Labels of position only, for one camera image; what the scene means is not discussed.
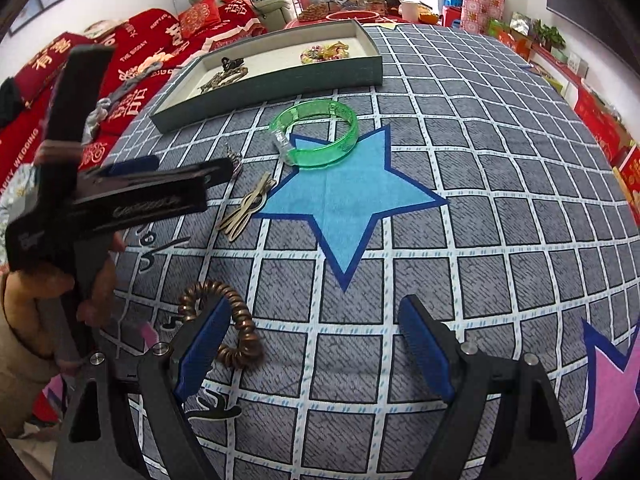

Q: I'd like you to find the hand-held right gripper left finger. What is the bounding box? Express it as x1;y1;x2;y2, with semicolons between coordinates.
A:
52;295;234;480

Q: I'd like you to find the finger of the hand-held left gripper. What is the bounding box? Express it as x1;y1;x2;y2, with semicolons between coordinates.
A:
70;158;236;229
104;154;161;177

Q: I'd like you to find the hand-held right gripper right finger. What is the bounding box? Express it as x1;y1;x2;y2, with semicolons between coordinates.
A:
397;294;577;480

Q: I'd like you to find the brown coil hair tie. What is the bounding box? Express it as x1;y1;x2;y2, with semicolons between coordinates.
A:
177;279;265;369

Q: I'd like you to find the brown braided bracelet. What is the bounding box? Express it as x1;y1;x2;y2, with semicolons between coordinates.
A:
212;66;250;86

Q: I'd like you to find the grey-green shallow tray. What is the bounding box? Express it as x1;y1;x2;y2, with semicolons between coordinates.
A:
149;20;385;135

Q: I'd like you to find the pink yellow beaded bracelet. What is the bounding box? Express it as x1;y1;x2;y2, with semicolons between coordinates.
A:
299;44;331;65

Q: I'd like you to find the yellow cord bracelet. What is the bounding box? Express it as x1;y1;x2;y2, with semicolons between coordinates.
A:
320;39;352;61

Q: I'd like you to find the person's left forearm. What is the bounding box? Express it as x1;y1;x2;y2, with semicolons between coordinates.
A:
0;305;67;442

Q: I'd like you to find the person's left hand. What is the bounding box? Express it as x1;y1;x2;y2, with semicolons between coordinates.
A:
0;232;127;362

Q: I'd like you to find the dark cloth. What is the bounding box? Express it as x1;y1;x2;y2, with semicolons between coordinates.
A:
0;77;27;129

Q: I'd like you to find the long red pillow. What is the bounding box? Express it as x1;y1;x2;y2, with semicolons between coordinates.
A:
12;32;77;102

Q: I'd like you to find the gold hair clip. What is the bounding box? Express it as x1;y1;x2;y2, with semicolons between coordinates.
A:
216;171;279;242

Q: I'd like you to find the grey braided cloth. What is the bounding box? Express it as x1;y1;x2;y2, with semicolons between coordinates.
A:
80;55;177;147

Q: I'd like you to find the sofa with red cover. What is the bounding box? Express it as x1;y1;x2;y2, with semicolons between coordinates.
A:
0;0;269;211

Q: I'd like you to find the patterned light pillow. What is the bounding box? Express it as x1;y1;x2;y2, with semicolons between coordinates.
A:
82;20;126;41

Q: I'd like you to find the blue checked tablecloth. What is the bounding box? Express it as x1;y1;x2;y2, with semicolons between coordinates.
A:
90;22;640;480

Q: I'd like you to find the square red cushion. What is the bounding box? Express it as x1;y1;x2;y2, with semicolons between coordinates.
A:
177;0;224;39

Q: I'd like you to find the green translucent bangle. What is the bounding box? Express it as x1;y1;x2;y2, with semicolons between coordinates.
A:
268;99;360;167

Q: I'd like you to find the beige armchair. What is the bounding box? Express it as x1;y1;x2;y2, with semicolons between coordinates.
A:
189;0;297;31

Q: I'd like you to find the clear snack jar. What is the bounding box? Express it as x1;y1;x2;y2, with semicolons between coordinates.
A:
293;0;331;24

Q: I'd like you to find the red bowl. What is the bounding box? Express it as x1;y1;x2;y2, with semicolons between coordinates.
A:
325;8;381;24

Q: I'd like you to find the row of gift boxes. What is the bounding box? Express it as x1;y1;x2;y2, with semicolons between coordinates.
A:
487;12;640;222

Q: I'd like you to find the red television shelf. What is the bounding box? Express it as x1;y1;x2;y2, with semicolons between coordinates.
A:
529;42;592;82

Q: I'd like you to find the potted green plant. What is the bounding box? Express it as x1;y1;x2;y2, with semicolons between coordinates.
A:
532;18;566;51

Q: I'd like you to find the red pink patterned bundle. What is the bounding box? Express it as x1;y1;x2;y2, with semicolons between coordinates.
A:
459;0;506;36

